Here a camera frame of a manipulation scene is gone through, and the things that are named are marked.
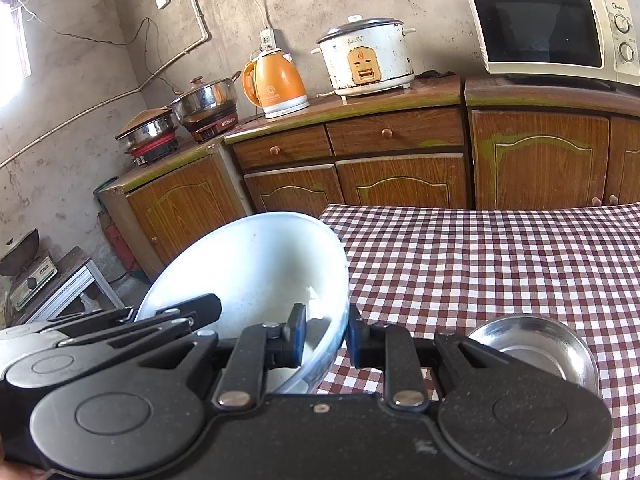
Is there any red electric stove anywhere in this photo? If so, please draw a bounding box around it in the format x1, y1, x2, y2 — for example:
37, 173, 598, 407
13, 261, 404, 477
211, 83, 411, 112
125, 137, 181, 166

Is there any small wall window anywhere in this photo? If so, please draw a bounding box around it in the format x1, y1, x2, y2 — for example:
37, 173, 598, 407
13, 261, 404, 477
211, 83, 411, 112
0, 0, 32, 81

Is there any wooden cabinet door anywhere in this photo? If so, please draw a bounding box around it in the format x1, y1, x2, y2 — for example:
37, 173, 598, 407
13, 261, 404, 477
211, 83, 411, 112
471, 110, 611, 209
605, 116, 640, 206
126, 156, 246, 266
336, 154, 468, 209
243, 164, 346, 218

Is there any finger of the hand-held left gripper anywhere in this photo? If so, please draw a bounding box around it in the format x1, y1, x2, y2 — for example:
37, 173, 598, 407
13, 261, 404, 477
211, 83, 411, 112
135, 294, 223, 326
57, 316, 196, 351

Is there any single-door wooden cabinet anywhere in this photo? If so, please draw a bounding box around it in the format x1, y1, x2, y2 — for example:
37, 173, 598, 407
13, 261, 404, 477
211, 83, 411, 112
97, 137, 251, 281

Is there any wooden cabinet with drawers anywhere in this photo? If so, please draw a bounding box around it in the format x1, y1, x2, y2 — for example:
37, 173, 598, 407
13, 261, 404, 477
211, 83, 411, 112
224, 76, 471, 218

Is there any tabletop gas stove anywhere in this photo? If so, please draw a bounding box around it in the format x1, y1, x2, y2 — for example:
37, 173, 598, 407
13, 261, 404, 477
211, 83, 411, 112
10, 255, 56, 311

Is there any white rice cooker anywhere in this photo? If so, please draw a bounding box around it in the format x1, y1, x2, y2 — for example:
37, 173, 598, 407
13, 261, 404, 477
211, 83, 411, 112
310, 15, 417, 99

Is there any orange electric kettle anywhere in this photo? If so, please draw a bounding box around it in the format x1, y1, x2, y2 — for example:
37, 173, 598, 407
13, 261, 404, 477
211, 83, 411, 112
242, 47, 310, 120

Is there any wide wooden drawer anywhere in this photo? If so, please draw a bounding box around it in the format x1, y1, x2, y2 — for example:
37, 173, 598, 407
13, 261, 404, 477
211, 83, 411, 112
327, 107, 466, 157

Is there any red black induction cooker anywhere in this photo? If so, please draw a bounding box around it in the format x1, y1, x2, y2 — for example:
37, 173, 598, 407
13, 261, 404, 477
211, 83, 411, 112
192, 112, 238, 143

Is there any steel bowl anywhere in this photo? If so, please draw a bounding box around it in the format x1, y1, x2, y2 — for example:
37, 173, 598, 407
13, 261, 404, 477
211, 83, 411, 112
467, 313, 601, 396

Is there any cream microwave oven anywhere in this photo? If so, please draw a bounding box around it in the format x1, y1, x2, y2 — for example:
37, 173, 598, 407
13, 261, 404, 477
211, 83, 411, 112
467, 0, 640, 86

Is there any red gas cylinder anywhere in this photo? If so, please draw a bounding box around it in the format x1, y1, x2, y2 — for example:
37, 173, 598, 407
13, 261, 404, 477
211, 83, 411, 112
102, 212, 142, 281

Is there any black wok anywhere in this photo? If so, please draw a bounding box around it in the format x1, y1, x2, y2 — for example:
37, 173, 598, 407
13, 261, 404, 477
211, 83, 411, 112
0, 227, 40, 277

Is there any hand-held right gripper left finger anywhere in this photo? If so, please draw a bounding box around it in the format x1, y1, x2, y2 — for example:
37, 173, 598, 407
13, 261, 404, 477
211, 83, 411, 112
135, 303, 307, 409

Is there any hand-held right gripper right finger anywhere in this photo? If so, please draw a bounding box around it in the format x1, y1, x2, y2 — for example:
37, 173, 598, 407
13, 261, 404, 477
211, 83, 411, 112
348, 304, 518, 409

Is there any white wall conduit pipe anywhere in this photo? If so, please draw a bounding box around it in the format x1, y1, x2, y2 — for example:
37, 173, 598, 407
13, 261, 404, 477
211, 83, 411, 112
0, 0, 208, 171

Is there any steel pot with glass lid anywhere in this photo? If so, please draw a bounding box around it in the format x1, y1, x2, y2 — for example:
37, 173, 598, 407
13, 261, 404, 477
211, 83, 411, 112
171, 71, 242, 128

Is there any narrow wooden drawer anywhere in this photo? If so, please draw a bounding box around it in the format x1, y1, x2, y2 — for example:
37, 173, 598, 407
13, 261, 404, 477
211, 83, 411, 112
232, 125, 333, 171

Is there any steel pot with brown lid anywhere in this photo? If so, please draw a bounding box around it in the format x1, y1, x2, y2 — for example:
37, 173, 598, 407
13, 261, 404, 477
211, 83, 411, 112
115, 106, 178, 150

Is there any brown white checkered tablecloth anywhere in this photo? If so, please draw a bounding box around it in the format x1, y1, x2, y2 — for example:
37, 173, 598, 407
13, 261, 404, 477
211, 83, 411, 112
317, 202, 640, 480

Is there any blue patterned white bowl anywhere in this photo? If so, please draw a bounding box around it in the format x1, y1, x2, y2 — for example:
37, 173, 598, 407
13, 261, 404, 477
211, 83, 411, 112
135, 211, 349, 396

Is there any white metal stand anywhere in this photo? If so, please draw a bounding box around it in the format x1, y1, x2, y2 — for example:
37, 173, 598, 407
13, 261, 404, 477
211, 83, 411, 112
20, 245, 126, 326

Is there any black wall wire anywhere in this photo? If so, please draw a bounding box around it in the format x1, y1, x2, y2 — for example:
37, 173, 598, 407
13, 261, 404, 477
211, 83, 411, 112
20, 7, 151, 78

